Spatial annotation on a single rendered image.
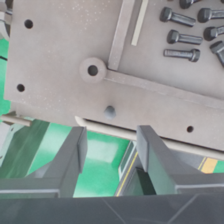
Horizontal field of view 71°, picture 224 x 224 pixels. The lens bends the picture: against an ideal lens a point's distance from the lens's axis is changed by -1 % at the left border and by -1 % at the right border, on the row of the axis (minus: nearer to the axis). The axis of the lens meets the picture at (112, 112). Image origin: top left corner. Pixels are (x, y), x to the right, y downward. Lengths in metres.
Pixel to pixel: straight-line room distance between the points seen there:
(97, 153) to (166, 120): 1.61
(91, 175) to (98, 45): 1.86
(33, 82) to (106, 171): 1.78
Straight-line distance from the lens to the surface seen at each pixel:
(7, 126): 0.51
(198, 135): 0.34
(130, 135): 0.41
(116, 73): 0.25
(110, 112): 0.25
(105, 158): 1.90
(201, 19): 0.30
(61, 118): 0.43
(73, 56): 0.27
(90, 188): 2.15
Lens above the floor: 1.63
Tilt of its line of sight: 75 degrees down
